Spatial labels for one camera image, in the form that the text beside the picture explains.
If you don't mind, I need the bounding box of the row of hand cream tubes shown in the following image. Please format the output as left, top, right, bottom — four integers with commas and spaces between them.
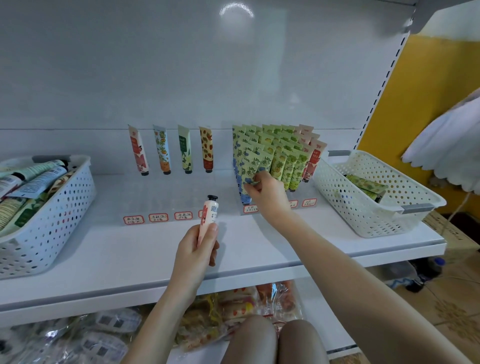
127, 122, 329, 205

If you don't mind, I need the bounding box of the person's right leg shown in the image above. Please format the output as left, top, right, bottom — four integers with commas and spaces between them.
277, 320, 330, 364

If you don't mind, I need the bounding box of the pile of snack packets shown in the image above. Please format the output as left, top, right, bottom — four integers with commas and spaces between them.
0, 281, 301, 364

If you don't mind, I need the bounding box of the person's right forearm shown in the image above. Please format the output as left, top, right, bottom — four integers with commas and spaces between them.
273, 216, 459, 364

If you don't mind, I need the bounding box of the person's leg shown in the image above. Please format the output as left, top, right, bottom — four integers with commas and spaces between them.
277, 320, 330, 364
221, 315, 279, 364

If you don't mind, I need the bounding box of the white perforated plastic basket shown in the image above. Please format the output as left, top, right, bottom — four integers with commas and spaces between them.
311, 150, 447, 239
0, 155, 97, 280

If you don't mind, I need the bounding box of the person's left hand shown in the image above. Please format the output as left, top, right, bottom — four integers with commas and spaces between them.
171, 221, 222, 303

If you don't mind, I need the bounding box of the red white hand cream tube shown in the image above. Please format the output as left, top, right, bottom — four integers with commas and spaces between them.
197, 195, 221, 249

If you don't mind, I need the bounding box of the white metal shelf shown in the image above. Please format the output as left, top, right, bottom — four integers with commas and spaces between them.
0, 0, 480, 364

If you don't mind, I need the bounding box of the small brown cardboard box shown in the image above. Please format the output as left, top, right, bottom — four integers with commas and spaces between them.
423, 210, 480, 260

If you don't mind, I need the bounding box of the pile of pale hand cream tubes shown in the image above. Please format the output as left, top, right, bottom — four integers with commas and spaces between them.
0, 159, 72, 235

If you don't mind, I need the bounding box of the person's right hand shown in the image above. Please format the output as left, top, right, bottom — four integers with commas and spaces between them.
243, 171, 295, 230

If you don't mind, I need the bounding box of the person's left leg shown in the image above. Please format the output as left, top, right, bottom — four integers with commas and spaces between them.
221, 315, 279, 364

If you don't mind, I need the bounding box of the pile of green hand cream tubes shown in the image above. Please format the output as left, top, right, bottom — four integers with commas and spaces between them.
345, 174, 390, 202

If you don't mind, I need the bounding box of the clear divider tray with labels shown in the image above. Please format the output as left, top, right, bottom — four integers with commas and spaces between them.
123, 197, 319, 226

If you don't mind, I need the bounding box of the cluster of green bottles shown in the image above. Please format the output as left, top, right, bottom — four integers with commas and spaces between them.
416, 256, 449, 282

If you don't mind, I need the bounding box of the person's left forearm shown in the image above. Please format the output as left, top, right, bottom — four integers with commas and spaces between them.
121, 285, 204, 364

